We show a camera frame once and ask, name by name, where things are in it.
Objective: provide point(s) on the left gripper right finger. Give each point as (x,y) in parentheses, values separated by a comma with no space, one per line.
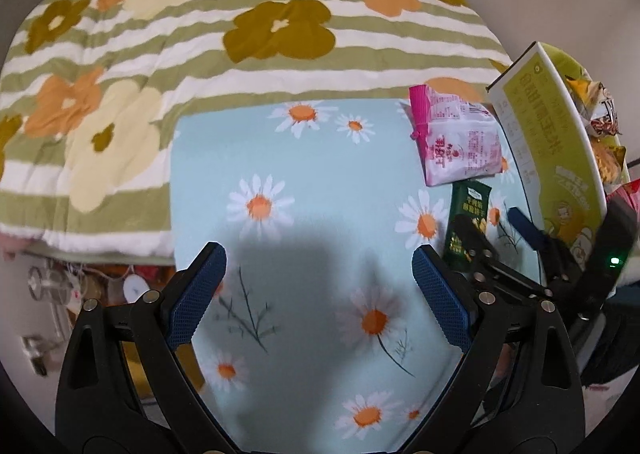
(517,387)

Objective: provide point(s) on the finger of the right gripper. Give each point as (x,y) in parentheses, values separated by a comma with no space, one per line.
(541,242)
(478,255)

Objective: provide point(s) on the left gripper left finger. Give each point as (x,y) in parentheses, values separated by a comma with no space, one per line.
(97,408)

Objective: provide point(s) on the dark green cracker packet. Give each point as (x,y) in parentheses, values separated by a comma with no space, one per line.
(468,197)

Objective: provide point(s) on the pink snack bag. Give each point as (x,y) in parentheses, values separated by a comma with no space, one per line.
(456,140)

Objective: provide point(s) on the red striped snack bag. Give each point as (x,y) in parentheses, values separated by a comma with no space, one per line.
(629,193)

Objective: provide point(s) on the green cardboard box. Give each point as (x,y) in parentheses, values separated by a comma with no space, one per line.
(550,146)

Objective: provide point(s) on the gold snack bag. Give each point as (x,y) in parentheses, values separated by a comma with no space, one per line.
(596,108)

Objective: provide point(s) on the daisy print light-blue cloth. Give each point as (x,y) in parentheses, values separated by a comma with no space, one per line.
(318,339)

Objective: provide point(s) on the floral striped blanket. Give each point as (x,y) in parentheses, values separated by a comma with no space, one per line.
(91,92)

